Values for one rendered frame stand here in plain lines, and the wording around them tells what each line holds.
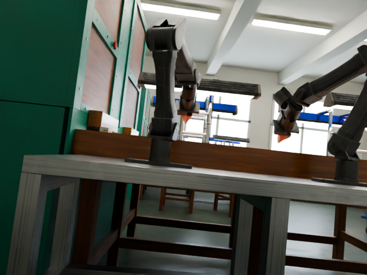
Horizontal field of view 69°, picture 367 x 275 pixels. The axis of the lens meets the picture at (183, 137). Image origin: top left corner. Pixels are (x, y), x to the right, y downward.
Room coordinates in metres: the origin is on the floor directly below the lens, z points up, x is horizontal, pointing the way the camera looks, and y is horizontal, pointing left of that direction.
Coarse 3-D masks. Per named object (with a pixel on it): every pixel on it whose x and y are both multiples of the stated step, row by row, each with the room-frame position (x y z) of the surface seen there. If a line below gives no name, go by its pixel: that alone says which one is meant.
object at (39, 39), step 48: (0, 0) 0.99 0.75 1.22; (48, 0) 0.99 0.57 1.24; (96, 0) 1.10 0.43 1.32; (0, 48) 0.99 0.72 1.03; (48, 48) 0.99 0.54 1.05; (96, 48) 1.17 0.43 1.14; (144, 48) 2.28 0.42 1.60; (0, 96) 0.99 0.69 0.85; (48, 96) 0.99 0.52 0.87; (96, 96) 1.26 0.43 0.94
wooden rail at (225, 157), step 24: (96, 144) 1.03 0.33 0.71; (120, 144) 1.03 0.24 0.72; (144, 144) 1.03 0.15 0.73; (192, 144) 1.03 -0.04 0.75; (216, 144) 1.03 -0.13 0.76; (216, 168) 1.03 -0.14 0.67; (240, 168) 1.03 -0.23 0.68; (264, 168) 1.03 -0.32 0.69; (288, 168) 1.03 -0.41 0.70; (312, 168) 1.03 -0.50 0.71; (360, 168) 1.03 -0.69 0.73; (216, 192) 1.03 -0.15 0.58
